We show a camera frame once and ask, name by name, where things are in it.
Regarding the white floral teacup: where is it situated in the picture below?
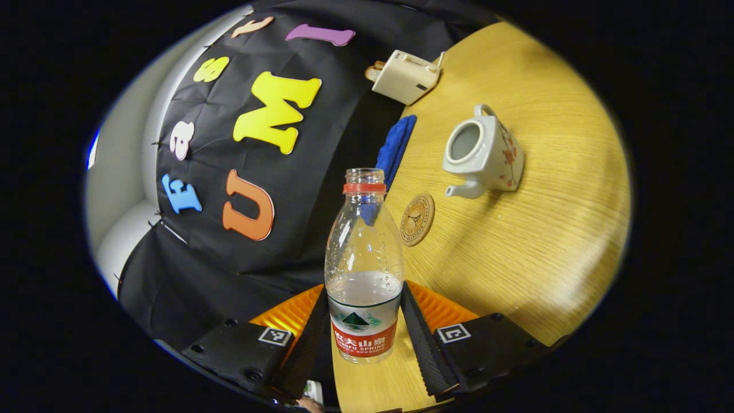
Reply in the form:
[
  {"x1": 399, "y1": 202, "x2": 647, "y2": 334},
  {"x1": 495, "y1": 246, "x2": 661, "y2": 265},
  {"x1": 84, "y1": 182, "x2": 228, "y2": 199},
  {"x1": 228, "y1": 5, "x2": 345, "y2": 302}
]
[{"x1": 442, "y1": 104, "x2": 525, "y2": 200}]

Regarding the black backdrop cloth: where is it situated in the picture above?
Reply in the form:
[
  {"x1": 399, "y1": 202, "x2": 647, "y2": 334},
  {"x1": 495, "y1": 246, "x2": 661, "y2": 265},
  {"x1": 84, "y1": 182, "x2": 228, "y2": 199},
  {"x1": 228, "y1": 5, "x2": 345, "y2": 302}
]
[{"x1": 118, "y1": 0, "x2": 499, "y2": 350}]

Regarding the blue folded towel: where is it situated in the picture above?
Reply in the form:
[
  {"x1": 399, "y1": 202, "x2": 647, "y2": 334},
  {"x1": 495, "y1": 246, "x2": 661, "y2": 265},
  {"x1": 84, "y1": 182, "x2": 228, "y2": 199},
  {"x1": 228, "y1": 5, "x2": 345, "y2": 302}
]
[{"x1": 376, "y1": 114, "x2": 417, "y2": 190}]

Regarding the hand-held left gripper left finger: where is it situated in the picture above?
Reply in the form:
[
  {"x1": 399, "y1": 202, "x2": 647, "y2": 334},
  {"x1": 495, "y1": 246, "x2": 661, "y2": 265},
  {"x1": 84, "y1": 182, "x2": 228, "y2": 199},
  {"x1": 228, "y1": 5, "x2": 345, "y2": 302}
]
[{"x1": 181, "y1": 284, "x2": 330, "y2": 402}]

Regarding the white toaster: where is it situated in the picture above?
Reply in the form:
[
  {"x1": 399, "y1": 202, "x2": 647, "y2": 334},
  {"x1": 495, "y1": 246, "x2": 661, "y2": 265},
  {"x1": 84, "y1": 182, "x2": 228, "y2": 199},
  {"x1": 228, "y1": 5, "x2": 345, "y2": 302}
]
[{"x1": 372, "y1": 49, "x2": 442, "y2": 106}]

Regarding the round wooden coaster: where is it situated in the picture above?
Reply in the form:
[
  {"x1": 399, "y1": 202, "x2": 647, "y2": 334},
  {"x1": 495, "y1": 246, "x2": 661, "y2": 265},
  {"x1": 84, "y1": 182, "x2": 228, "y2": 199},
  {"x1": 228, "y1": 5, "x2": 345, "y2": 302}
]
[{"x1": 399, "y1": 193, "x2": 436, "y2": 247}]

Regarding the clear plastic water bottle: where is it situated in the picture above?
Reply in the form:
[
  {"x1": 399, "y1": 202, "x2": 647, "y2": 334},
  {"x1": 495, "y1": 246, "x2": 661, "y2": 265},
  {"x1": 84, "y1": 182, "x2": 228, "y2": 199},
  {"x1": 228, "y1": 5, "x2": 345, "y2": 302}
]
[{"x1": 324, "y1": 167, "x2": 405, "y2": 365}]

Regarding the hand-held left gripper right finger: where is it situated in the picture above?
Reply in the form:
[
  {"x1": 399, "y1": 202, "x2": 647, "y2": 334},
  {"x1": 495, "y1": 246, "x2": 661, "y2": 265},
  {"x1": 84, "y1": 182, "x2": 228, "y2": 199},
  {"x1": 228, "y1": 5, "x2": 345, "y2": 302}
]
[{"x1": 400, "y1": 280, "x2": 568, "y2": 402}]

